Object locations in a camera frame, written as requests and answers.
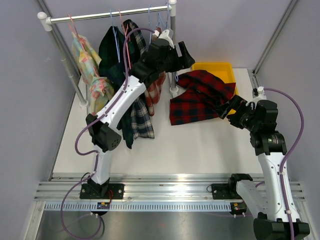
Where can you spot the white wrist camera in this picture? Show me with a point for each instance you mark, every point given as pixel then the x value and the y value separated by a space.
pixel 258 95
pixel 166 34

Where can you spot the yellow plastic bin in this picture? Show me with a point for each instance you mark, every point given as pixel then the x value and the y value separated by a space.
pixel 220 70

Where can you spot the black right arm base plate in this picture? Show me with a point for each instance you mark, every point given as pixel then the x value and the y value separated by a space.
pixel 220 191

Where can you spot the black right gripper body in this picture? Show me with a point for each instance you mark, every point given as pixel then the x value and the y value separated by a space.
pixel 242 118

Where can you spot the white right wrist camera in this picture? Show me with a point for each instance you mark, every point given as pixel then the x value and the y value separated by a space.
pixel 258 95

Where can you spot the red navy plaid skirt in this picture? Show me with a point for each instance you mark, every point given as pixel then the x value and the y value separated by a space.
pixel 176 106

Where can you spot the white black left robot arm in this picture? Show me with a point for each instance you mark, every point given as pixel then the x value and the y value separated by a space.
pixel 160 57

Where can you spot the slotted white cable duct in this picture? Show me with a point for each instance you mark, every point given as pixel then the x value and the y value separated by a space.
pixel 119 206

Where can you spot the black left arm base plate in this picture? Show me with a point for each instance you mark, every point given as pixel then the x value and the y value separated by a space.
pixel 114 191

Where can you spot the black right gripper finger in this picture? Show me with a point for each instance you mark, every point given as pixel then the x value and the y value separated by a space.
pixel 237 101
pixel 224 109

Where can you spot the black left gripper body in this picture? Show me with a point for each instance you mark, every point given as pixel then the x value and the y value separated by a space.
pixel 173 62

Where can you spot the dark green plaid skirt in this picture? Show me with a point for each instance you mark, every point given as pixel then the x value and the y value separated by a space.
pixel 115 72

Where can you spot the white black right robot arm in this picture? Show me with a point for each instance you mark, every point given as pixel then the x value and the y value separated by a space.
pixel 276 216

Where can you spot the white metal clothes rack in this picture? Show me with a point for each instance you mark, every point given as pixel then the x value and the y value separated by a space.
pixel 66 58

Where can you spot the aluminium rail frame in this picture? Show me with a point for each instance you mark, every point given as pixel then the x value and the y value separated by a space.
pixel 177 166

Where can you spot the blue hanger of green skirt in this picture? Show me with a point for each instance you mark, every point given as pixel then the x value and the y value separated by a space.
pixel 115 37

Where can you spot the rust beige plaid skirt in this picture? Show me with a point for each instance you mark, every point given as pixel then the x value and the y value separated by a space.
pixel 153 93

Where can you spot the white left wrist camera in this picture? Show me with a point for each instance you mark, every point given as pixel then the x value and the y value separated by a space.
pixel 166 34

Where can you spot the pastel floral skirt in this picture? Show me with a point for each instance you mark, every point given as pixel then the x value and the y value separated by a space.
pixel 100 93

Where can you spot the navy white plaid skirt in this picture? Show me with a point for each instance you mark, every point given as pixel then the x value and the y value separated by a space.
pixel 141 122

